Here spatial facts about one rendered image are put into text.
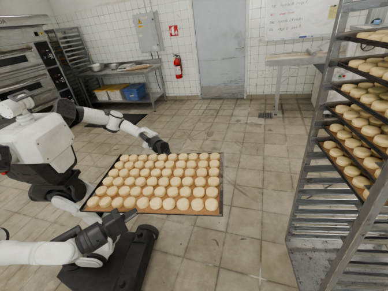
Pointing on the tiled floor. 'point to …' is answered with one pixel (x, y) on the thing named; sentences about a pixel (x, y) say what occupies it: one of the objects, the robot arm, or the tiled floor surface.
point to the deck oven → (30, 63)
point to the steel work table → (126, 75)
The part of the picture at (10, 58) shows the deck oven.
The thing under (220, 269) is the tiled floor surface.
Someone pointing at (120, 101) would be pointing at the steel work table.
